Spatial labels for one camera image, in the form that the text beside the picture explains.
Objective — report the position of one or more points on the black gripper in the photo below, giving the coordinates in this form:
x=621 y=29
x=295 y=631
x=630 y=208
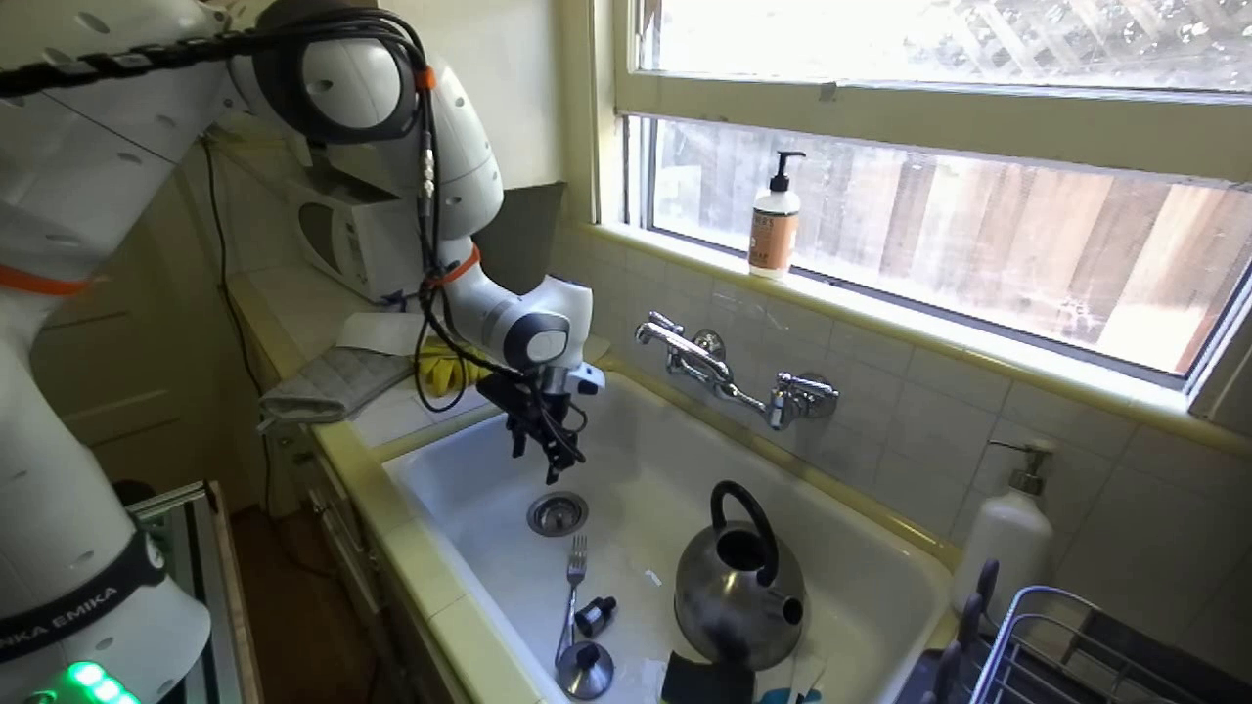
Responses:
x=523 y=398

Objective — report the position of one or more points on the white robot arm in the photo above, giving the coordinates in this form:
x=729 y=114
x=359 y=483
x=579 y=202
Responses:
x=81 y=260

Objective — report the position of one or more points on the white ceramic sink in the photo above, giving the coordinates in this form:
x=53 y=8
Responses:
x=629 y=574

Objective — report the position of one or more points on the chrome sink faucet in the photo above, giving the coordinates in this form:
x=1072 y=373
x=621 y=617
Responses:
x=710 y=365

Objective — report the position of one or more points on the under sink cabinet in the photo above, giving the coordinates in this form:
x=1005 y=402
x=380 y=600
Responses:
x=367 y=588

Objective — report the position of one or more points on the silver fork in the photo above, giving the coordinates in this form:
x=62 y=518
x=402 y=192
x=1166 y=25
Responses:
x=576 y=562

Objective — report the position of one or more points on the yellow rubber glove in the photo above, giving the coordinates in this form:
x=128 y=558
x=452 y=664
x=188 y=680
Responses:
x=444 y=373

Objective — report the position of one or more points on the small black knob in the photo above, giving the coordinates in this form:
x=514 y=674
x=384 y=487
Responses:
x=596 y=617

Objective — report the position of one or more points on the stainless steel kettle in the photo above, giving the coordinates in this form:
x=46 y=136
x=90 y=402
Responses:
x=729 y=600

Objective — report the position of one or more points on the folded light dish towel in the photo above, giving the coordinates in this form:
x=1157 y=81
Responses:
x=326 y=376

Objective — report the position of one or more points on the white paper towel dispenser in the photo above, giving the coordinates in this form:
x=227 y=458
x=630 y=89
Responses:
x=367 y=249

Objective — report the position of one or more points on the dark sponge with teal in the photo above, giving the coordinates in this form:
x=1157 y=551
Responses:
x=705 y=681

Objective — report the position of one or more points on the brown soap pump bottle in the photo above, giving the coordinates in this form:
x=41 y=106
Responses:
x=778 y=230

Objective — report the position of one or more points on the metal robot cart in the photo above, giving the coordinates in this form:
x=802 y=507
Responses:
x=217 y=588

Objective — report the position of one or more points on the white plastic pump bottle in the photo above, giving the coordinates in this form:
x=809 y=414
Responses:
x=1005 y=551

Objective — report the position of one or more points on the dark grey dish rack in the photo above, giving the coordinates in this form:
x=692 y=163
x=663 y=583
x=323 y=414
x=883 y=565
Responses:
x=1119 y=650

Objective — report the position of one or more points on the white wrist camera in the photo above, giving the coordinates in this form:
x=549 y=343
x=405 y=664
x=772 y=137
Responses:
x=590 y=380

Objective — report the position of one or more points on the white wall cabinet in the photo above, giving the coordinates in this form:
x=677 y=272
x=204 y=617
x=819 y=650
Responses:
x=523 y=92

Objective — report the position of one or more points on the window with white frame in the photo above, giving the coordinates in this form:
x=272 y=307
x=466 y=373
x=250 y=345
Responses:
x=979 y=238

